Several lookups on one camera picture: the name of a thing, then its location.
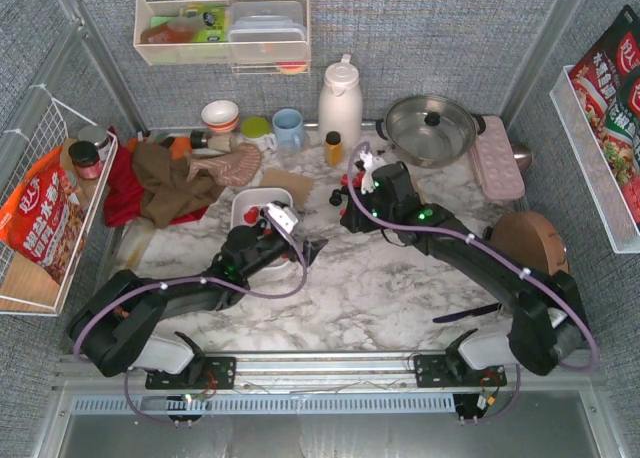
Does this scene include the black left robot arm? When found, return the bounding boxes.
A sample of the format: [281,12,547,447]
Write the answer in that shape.
[68,201,328,377]

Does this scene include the orange spice bottle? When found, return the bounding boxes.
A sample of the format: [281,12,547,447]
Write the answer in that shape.
[324,131,343,167]

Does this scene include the clear glass cup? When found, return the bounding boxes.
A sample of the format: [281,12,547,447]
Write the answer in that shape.
[276,147,301,171]

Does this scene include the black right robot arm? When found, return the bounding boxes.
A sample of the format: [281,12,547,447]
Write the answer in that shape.
[341,162,599,376]

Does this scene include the silver lidded jar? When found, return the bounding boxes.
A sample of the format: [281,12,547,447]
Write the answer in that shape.
[78,125,111,162]

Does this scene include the red cloth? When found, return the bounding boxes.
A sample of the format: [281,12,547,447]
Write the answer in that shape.
[103,136,191,227]

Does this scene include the white right wall basket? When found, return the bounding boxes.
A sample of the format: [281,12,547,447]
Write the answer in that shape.
[549,65,639,254]

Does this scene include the dark lidded red jar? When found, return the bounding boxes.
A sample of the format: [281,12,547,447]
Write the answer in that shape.
[68,141,103,180]

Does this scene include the white wire wall basket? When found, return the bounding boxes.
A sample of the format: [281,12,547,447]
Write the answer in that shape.
[1,90,118,316]

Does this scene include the brown cloth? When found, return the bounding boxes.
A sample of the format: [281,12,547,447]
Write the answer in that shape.
[132,143,225,229]

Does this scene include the steel ladle bowl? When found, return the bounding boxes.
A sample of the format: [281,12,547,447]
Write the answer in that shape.
[511,143,533,174]

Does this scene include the tan scouring pad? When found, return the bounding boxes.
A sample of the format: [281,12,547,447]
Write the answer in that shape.
[411,177,426,204]
[260,168,314,209]

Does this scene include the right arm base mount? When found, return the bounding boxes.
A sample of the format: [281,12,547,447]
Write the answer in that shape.
[411,354,507,388]

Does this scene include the white plastic storage basket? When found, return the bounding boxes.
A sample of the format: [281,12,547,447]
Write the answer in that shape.
[223,187,294,281]

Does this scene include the orange snack bag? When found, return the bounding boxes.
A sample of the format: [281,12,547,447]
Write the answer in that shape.
[1,146,84,284]

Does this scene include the white thermos jug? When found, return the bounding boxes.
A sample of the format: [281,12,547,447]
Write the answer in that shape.
[318,54,363,150]

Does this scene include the green lidded white cup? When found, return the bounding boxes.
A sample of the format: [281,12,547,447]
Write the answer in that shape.
[240,116,277,151]

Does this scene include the cream wall shelf basket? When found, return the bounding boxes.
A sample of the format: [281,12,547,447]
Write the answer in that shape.
[133,0,311,73]

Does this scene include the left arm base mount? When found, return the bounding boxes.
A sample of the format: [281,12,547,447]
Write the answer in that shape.
[145,356,237,391]

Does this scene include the pink egg tray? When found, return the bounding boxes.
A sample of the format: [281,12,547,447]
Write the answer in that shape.
[469,115,525,201]

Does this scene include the glass jar lying down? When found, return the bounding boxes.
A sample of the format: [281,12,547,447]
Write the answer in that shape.
[189,130,237,153]

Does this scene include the clear plastic food containers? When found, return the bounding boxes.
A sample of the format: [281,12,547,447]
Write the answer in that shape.
[227,0,307,63]

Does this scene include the steel pot with lid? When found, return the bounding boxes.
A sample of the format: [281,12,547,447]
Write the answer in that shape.
[375,95,487,169]

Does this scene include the white orange striped bowl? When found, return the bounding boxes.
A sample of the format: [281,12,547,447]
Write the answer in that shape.
[200,100,239,133]

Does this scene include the red coffee capsule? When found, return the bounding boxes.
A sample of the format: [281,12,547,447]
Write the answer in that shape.
[243,206,260,225]

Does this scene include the red seasoning packet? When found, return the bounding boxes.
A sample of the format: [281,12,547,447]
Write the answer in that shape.
[569,5,639,222]

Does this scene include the blue mug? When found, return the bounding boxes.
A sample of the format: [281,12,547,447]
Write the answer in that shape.
[272,108,307,150]

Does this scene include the round wooden board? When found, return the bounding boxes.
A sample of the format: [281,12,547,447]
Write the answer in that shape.
[489,211,569,275]

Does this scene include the pink striped towel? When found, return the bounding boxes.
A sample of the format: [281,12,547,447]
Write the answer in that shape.
[186,143,262,187]

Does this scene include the green packet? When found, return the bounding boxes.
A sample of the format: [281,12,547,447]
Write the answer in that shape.
[180,4,228,43]

